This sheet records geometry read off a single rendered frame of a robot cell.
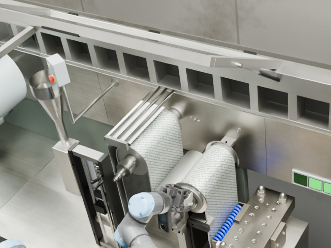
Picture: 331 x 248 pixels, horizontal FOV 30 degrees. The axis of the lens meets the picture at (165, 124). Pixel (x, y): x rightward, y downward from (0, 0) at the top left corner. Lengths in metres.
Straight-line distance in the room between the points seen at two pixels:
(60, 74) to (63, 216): 0.78
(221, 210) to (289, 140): 0.39
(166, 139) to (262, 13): 1.39
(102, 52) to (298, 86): 0.93
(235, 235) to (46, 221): 0.89
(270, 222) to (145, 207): 0.71
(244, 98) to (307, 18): 1.16
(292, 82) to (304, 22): 1.34
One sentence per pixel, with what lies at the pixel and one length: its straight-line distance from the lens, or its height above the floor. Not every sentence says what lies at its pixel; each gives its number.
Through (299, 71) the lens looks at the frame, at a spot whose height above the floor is 1.65.
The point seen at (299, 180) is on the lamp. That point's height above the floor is 1.18.
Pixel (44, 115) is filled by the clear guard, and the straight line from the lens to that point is 3.03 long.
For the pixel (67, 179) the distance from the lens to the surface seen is 2.89.
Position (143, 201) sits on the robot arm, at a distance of 1.94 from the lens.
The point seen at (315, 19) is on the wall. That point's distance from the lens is 3.45.
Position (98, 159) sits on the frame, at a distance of 2.25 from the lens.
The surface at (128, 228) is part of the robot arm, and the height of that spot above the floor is 1.43.
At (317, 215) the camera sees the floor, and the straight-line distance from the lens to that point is 3.92.
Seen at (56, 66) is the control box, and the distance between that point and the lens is 2.32.
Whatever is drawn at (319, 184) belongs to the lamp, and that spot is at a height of 1.19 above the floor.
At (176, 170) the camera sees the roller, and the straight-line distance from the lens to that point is 2.45.
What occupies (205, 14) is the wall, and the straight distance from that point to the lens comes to 3.77.
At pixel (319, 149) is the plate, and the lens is 2.31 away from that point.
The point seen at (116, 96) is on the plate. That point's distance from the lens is 2.72.
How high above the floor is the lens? 2.90
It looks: 39 degrees down
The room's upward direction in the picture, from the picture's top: 10 degrees counter-clockwise
